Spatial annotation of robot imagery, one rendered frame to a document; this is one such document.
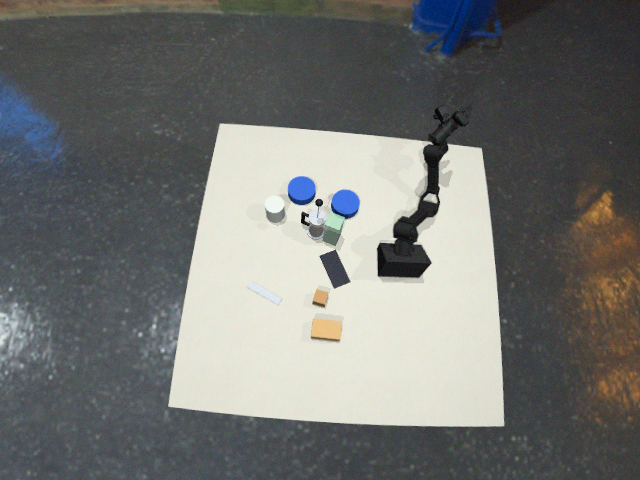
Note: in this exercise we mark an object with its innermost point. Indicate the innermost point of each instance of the tan flat rectangular block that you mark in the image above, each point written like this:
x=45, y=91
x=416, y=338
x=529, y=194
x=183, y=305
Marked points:
x=323, y=329

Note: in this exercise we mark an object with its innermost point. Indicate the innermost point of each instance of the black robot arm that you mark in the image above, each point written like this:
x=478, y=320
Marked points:
x=405, y=229

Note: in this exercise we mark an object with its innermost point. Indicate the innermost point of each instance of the blue short cylinder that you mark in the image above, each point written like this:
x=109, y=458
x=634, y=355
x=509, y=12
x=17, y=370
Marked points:
x=345, y=203
x=301, y=190

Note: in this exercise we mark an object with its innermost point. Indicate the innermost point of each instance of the white cylinder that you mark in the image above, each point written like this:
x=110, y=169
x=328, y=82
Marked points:
x=274, y=208

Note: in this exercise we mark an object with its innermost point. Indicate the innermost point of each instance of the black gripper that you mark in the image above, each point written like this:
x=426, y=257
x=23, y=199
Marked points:
x=460, y=117

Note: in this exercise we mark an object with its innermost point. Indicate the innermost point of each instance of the small tan block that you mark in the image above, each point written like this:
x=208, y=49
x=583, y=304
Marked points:
x=320, y=298

